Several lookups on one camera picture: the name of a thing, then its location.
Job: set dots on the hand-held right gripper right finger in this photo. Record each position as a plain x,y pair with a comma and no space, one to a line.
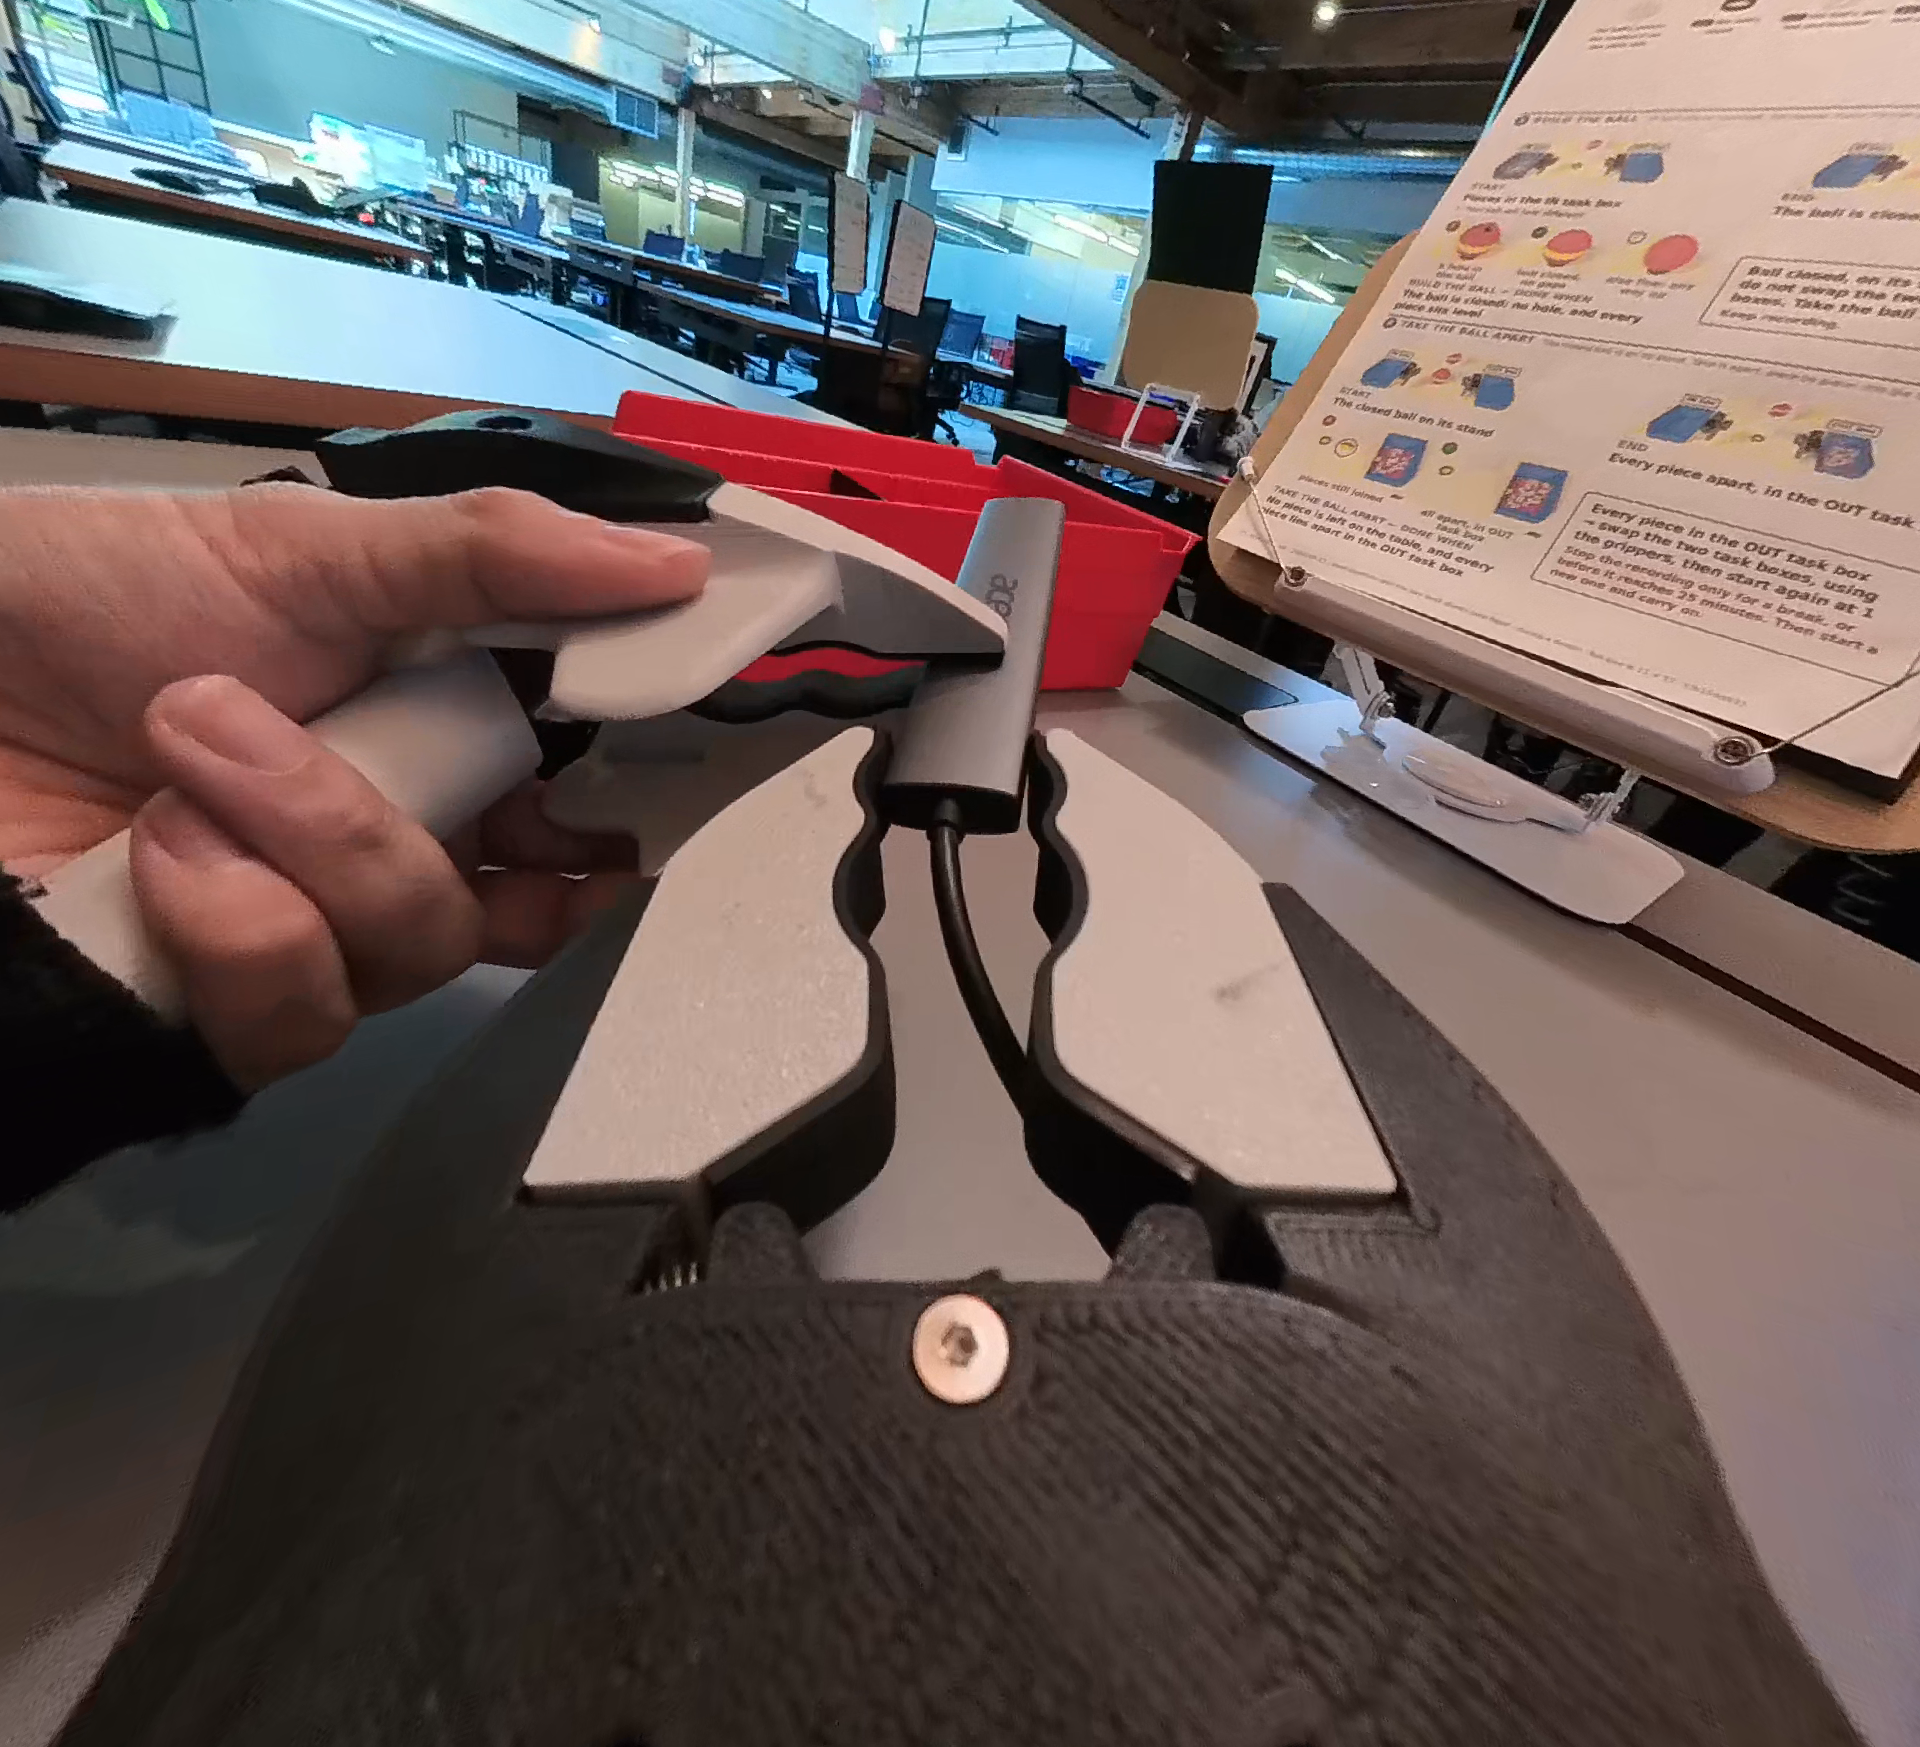
1200,1028

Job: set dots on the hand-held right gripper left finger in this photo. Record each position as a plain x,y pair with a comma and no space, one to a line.
722,1012

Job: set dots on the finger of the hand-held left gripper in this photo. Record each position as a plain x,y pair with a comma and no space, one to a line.
601,787
840,593

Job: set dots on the rounded dark grey usb hub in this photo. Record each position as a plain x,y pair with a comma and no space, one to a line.
974,697

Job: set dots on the red plastic bin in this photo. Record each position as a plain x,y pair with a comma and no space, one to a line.
1110,593

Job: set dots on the person's left hand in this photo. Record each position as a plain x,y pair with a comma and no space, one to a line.
300,579

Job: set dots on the long grey work table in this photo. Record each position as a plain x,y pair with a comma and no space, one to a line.
375,323

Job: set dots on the group of black office chairs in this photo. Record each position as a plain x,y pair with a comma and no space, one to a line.
1035,361

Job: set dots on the small red storage bin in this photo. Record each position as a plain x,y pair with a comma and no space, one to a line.
1125,416

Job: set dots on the standing sign board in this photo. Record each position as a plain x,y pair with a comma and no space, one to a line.
910,261
850,232

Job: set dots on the bare wooden document stand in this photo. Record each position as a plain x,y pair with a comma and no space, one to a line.
1187,344

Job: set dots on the black standing panel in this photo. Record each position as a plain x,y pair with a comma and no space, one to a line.
1210,225

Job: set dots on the printed instruction sheet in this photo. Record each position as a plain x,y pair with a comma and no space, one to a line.
1622,352

